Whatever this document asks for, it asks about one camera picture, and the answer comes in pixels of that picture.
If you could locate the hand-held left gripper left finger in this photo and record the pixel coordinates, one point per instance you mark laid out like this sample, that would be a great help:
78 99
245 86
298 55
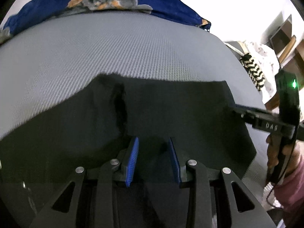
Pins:
131 163

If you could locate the brown wooden furniture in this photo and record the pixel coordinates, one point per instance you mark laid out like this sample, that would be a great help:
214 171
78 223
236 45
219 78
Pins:
288 40

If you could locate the white dotted cloth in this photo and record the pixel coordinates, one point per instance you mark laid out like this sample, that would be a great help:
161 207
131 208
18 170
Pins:
266 59

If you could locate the blue floral blanket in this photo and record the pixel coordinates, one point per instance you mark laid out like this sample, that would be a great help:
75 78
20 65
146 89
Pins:
166 7

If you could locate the person's right forearm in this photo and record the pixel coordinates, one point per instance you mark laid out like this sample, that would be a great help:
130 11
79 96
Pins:
294 194

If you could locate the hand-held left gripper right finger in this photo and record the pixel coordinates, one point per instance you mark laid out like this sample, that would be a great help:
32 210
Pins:
175 163

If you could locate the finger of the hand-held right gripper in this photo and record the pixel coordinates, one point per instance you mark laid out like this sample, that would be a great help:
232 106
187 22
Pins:
241 111

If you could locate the grey mesh mattress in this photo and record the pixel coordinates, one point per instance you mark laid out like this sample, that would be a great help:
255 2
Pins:
118 47

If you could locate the person's right hand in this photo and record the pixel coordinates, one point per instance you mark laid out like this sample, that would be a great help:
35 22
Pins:
272 153

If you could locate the black pants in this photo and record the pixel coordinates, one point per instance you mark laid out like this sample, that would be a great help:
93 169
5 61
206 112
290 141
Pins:
178 114

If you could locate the black and cream striped knitted bag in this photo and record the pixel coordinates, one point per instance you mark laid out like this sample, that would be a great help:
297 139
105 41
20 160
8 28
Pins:
254 72

